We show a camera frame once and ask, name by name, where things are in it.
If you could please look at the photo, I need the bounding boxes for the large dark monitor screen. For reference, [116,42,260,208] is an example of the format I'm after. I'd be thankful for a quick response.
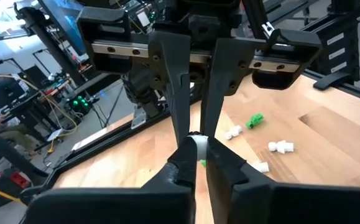
[38,0,89,57]

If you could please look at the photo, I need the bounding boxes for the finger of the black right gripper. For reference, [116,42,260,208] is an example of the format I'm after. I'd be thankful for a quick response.
[150,30,193,146]
[200,37,257,138]

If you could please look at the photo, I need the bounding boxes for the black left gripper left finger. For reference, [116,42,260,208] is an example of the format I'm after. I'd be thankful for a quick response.
[24,135,199,224]

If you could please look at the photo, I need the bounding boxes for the black aluminium table frame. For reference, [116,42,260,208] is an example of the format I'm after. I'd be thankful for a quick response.
[19,0,360,206]

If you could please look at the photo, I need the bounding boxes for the black box with white labels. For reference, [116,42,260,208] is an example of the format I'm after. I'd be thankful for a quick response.
[302,18,360,91]

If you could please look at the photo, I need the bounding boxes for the white toy figure black face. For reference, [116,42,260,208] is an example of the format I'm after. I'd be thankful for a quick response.
[188,132,210,161]

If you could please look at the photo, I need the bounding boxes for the computer with green lights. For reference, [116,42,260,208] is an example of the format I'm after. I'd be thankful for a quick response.
[69,95,93,116]

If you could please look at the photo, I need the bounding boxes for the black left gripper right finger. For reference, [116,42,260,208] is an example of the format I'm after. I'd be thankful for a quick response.
[206,136,360,224]

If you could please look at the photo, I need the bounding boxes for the grey metal bracket plate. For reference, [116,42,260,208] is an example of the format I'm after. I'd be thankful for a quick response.
[131,105,148,130]

